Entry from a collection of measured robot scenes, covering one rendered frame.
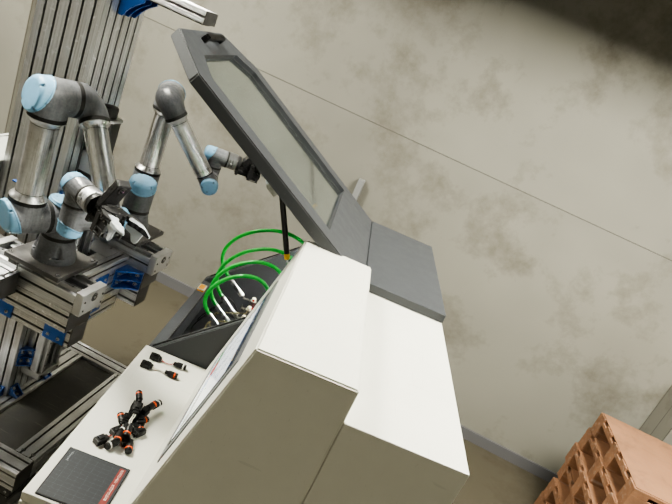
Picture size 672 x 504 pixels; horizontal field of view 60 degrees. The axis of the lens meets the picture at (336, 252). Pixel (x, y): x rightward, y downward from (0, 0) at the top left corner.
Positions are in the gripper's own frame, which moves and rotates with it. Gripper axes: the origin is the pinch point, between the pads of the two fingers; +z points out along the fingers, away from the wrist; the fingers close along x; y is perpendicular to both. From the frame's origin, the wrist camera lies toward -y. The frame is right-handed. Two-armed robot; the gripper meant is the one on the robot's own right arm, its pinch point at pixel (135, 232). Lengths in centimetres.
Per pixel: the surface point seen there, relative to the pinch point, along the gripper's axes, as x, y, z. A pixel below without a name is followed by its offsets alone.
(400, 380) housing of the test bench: -26, -5, 77
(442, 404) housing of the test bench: -30, -6, 87
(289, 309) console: -4, -10, 53
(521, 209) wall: -261, -53, 9
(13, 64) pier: -95, 22, -284
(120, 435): 3, 45, 29
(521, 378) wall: -298, 45, 58
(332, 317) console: -13, -12, 59
